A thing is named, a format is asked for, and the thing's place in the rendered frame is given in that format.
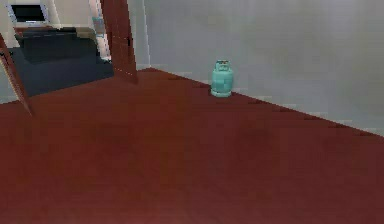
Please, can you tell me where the teal gas cylinder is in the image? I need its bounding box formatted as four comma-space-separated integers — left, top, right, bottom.
210, 59, 234, 98

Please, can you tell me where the black television set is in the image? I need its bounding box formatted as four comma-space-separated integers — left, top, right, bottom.
5, 3, 51, 25

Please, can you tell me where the dark red room door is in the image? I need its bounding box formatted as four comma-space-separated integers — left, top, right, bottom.
99, 0, 139, 85

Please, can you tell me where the dark grey sofa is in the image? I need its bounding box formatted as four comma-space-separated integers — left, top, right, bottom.
14, 27, 103, 64

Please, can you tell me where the dark red door frame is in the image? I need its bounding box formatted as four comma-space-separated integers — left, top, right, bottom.
0, 33, 35, 117

